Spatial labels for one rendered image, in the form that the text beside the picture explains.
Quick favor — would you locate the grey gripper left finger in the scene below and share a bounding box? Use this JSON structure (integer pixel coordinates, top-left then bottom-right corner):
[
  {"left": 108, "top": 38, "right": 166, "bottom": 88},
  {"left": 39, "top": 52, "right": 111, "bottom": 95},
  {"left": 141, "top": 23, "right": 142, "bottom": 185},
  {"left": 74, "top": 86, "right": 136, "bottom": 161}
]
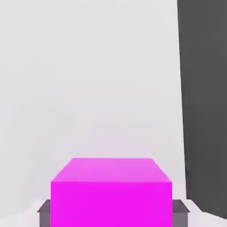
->
[{"left": 12, "top": 198, "right": 52, "bottom": 227}]

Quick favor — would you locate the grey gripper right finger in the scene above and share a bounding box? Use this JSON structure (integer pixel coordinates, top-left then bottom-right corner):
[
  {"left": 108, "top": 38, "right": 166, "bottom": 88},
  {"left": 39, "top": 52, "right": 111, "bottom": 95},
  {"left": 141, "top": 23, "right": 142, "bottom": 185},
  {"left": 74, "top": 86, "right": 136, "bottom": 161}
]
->
[{"left": 171, "top": 199, "right": 224, "bottom": 227}]

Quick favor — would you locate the small magenta cube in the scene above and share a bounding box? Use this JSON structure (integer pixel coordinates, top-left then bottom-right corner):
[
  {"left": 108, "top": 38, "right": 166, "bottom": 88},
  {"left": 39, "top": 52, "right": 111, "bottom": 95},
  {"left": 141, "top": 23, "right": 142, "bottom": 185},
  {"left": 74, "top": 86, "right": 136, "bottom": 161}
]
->
[{"left": 50, "top": 157, "right": 173, "bottom": 227}]

